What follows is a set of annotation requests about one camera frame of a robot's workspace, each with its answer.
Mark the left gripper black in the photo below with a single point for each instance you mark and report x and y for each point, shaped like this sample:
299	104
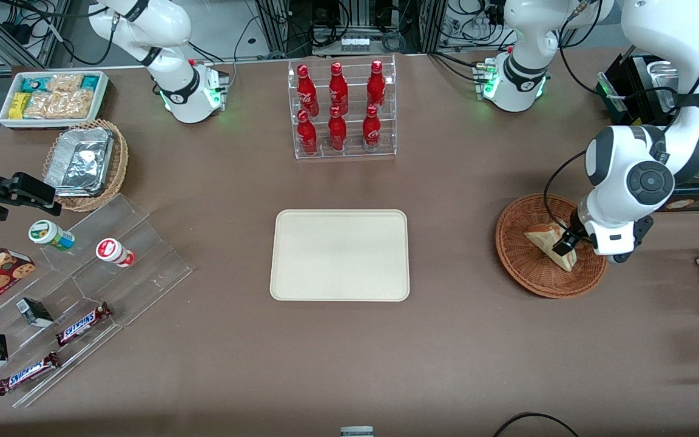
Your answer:
574	236

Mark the triangular sandwich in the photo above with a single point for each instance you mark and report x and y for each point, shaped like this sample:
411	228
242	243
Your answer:
543	241

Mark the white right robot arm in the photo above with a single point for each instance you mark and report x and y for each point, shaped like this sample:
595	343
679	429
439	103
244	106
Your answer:
173	91

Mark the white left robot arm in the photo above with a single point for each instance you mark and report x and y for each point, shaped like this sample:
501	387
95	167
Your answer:
641	176

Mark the brown round wicker basket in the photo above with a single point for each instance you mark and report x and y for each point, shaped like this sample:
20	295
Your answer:
525	267

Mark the light wicker basket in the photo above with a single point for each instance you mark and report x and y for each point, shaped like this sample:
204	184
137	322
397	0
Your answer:
120	164

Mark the cream rectangular plastic tray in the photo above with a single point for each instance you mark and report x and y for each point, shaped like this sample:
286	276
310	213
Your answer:
337	255

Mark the green lidded snack cup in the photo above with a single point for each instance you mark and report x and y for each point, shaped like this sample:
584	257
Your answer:
46	233

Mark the white snack bin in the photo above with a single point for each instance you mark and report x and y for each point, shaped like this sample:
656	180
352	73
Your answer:
5	118

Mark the yellow snack packet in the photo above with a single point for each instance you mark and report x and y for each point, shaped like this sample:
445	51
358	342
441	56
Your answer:
20	106

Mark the clear cracker snack bag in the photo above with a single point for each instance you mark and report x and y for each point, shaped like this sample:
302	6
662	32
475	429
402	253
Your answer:
64	82
43	104
77	103

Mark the red lidded yogurt cup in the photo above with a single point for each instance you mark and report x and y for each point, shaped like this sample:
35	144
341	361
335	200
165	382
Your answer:
111	251

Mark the teal snack packet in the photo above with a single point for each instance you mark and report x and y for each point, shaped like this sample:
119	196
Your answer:
34	84
90	82

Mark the Snickers chocolate bar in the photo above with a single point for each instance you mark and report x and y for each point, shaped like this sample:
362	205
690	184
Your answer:
27	373
82	323

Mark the clear acrylic stepped display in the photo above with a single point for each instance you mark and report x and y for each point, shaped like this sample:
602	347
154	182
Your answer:
131	285

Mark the black food warmer case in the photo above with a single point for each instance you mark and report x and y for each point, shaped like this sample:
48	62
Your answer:
634	79

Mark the steel food pan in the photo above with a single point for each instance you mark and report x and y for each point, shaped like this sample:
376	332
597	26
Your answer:
662	79

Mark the red cola bottle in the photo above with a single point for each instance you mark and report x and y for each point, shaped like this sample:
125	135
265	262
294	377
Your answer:
307	133
337	130
376	85
338	88
307	91
372	128

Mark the clear acrylic bottle rack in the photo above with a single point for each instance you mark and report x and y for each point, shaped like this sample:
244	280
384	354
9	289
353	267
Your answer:
349	149

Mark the grey device at table edge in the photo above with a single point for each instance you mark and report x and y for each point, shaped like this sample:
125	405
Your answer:
357	431

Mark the white power strip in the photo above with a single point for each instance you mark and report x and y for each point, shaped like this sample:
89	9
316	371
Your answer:
355	43

